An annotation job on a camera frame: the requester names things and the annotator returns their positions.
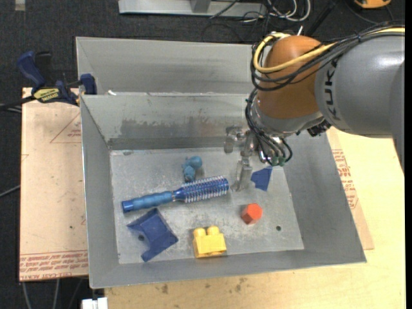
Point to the grey metal bin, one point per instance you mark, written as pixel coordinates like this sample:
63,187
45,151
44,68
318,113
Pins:
199,121

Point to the red hexagonal block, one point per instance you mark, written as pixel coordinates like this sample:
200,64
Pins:
251,213

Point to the large blue arch block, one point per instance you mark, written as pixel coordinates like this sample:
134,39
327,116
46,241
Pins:
156,232

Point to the small blue block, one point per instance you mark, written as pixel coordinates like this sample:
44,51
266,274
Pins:
262,177

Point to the yellow toy brick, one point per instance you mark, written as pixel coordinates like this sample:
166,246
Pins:
209,243

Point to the brown cardboard board red print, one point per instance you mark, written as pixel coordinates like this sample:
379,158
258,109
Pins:
51,188

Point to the blue hairbrush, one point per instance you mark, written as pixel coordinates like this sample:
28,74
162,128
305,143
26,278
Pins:
148,201

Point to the blue toy animal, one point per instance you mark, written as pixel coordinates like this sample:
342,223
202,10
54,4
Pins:
190,166

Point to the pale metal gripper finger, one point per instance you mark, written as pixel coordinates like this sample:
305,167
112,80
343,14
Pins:
239,175
247,177

